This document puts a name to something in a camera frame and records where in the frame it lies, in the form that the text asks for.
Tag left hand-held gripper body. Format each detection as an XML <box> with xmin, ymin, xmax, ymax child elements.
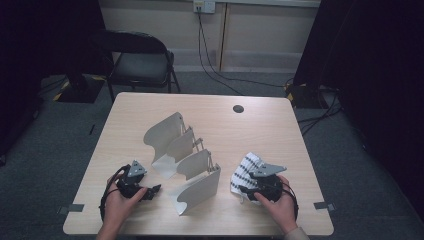
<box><xmin>114</xmin><ymin>159</ymin><xmax>148</xmax><ymax>200</ymax></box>

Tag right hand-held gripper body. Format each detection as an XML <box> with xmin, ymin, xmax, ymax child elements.
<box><xmin>247</xmin><ymin>162</ymin><xmax>288</xmax><ymax>204</ymax></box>

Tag white black striped cloth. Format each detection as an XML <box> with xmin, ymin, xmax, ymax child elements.
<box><xmin>229</xmin><ymin>152</ymin><xmax>268</xmax><ymax>205</ymax></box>

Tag grey metal accordion rack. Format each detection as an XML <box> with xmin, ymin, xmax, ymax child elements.
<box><xmin>143</xmin><ymin>111</ymin><xmax>222</xmax><ymax>217</ymax></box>

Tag person's left hand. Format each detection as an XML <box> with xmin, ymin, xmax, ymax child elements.
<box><xmin>104</xmin><ymin>173</ymin><xmax>149</xmax><ymax>222</ymax></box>

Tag person's right hand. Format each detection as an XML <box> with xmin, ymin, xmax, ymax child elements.
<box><xmin>254</xmin><ymin>174</ymin><xmax>298</xmax><ymax>232</ymax></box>

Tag grey tape strip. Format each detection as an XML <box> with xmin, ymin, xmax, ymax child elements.
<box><xmin>57</xmin><ymin>203</ymin><xmax>85</xmax><ymax>215</ymax></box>
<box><xmin>313</xmin><ymin>201</ymin><xmax>335</xmax><ymax>212</ymax></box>

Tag black stand base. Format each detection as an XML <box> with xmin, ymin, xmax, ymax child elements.
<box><xmin>284</xmin><ymin>81</ymin><xmax>329</xmax><ymax>109</ymax></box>
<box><xmin>53</xmin><ymin>71</ymin><xmax>106</xmax><ymax>104</ymax></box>

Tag black folding chair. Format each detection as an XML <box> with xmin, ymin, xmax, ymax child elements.
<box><xmin>96</xmin><ymin>29</ymin><xmax>182</xmax><ymax>103</ymax></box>

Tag black curtain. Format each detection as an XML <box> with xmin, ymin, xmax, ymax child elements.
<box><xmin>293</xmin><ymin>0</ymin><xmax>424</xmax><ymax>221</ymax></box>
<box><xmin>0</xmin><ymin>0</ymin><xmax>108</xmax><ymax>158</ymax></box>

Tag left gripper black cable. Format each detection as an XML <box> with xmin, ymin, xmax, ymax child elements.
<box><xmin>99</xmin><ymin>164</ymin><xmax>132</xmax><ymax>223</ymax></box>

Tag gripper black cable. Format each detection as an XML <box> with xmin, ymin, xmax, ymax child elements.
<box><xmin>282</xmin><ymin>182</ymin><xmax>300</xmax><ymax>222</ymax></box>
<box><xmin>99</xmin><ymin>164</ymin><xmax>132</xmax><ymax>223</ymax></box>

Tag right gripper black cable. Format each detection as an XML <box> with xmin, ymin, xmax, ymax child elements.
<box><xmin>282</xmin><ymin>182</ymin><xmax>300</xmax><ymax>222</ymax></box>

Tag black floor cables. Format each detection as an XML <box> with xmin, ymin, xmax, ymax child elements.
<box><xmin>296</xmin><ymin>86</ymin><xmax>344</xmax><ymax>136</ymax></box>

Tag black wall socket cable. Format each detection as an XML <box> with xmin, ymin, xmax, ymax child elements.
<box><xmin>197</xmin><ymin>11</ymin><xmax>288</xmax><ymax>96</ymax></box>

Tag white wall socket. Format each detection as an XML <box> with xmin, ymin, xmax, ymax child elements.
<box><xmin>193</xmin><ymin>0</ymin><xmax>216</xmax><ymax>14</ymax></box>

